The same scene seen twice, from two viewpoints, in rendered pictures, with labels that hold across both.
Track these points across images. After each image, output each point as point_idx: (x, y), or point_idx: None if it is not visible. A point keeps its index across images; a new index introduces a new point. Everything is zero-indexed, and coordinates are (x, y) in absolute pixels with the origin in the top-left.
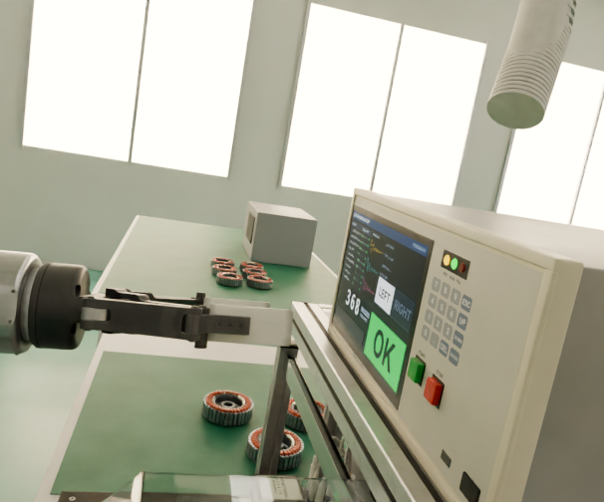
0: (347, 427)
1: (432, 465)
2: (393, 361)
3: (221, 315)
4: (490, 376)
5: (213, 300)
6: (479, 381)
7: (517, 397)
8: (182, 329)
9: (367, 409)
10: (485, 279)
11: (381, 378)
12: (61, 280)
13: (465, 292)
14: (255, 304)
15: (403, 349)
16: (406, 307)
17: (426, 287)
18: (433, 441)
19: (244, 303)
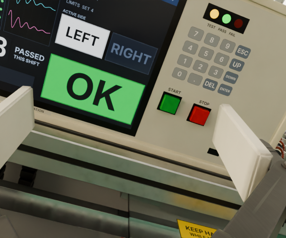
0: (83, 170)
1: (196, 159)
2: (119, 99)
3: (274, 158)
4: (268, 98)
5: None
6: (256, 102)
7: None
8: (284, 219)
9: (107, 148)
10: (268, 35)
11: (95, 116)
12: None
13: (242, 43)
14: (24, 98)
15: (138, 89)
16: (139, 51)
17: (176, 35)
18: (196, 146)
19: (17, 104)
